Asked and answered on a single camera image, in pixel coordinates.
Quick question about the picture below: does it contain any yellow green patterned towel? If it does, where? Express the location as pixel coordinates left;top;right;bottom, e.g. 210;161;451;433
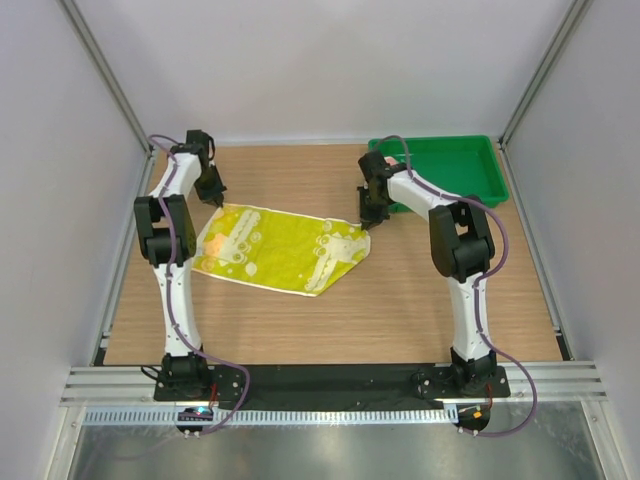
193;203;371;297

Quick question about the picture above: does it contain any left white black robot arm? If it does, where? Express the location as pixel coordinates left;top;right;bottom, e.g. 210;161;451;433
133;131;226;401

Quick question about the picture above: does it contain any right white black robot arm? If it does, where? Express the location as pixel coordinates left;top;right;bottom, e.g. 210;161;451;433
358;158;497;396

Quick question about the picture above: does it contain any green plastic tray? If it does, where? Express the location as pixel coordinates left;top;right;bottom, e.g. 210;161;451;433
367;134;511;213

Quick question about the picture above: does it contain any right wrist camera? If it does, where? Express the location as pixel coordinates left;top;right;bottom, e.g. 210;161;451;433
358;150;393;182

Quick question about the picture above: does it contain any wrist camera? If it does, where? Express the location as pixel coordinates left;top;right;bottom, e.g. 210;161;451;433
358;150;393;182
185;129;216;163

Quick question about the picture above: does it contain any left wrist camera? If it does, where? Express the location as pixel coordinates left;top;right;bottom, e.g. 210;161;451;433
185;129;216;163

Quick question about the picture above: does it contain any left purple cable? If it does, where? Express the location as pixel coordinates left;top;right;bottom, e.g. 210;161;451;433
148;133;252;436

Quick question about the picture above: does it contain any purple cable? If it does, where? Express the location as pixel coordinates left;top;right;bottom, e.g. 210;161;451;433
373;134;539;439
148;133;252;436

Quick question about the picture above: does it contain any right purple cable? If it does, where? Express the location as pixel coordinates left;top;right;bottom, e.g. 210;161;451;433
373;134;539;439

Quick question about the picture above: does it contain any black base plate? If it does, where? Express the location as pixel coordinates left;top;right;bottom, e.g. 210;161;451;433
140;358;510;410

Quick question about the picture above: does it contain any slotted cable duct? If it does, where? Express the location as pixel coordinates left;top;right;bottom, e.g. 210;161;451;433
83;406;458;427

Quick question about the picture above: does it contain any aluminium frame rail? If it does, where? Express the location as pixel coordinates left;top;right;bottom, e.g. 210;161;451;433
60;361;606;406

